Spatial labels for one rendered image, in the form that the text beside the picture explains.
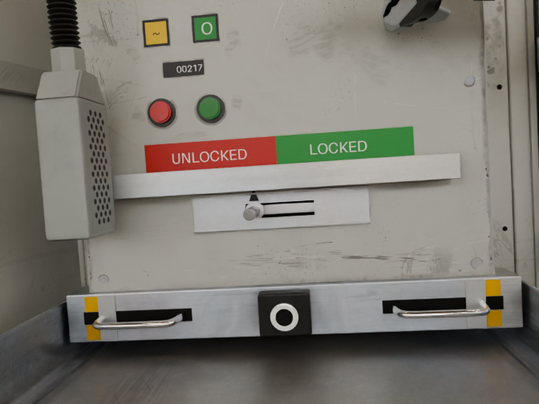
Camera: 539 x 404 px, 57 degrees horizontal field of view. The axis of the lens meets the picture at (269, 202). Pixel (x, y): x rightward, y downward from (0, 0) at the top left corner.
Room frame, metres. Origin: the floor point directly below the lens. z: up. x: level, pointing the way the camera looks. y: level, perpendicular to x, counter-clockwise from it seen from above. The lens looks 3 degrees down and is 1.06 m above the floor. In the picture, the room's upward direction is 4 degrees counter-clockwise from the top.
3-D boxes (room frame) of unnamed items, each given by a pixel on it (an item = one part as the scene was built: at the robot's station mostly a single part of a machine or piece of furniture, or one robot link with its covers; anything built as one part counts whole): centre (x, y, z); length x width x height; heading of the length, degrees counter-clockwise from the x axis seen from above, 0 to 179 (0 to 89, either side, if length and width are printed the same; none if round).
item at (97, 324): (0.59, 0.16, 0.90); 0.11 x 0.05 x 0.01; 85
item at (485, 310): (0.55, -0.18, 0.90); 0.11 x 0.05 x 0.01; 85
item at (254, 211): (0.57, 0.02, 1.02); 0.06 x 0.02 x 0.04; 175
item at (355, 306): (0.61, -0.01, 0.90); 0.54 x 0.05 x 0.06; 85
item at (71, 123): (0.54, 0.20, 1.09); 0.08 x 0.05 x 0.17; 175
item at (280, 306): (0.57, -0.01, 0.90); 0.06 x 0.03 x 0.05; 85
